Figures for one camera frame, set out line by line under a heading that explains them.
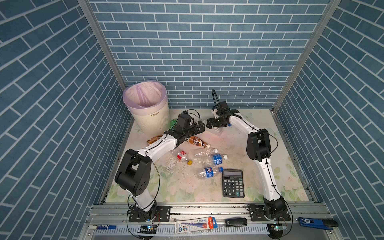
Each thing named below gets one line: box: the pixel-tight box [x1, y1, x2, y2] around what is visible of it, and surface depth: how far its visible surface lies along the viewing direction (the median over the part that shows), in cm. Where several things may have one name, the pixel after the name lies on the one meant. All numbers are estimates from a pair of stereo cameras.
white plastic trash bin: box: [132, 111, 170, 136], surface depth 95 cm
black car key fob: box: [225, 217, 248, 227], surface depth 70 cm
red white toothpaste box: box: [175, 216, 218, 234], surface depth 71 cm
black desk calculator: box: [222, 168, 245, 198], surface depth 84 cm
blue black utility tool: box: [298, 217, 339, 230], surface depth 71 cm
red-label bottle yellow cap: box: [176, 150, 193, 166], surface depth 91 cm
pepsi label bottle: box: [198, 166, 224, 179], surface depth 85 cm
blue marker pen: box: [96, 224, 117, 230], surface depth 71 cm
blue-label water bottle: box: [200, 153, 228, 168], surface depth 90 cm
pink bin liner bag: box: [122, 80, 169, 116], surface depth 98 cm
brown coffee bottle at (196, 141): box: [186, 136, 211, 148], surface depth 98 cm
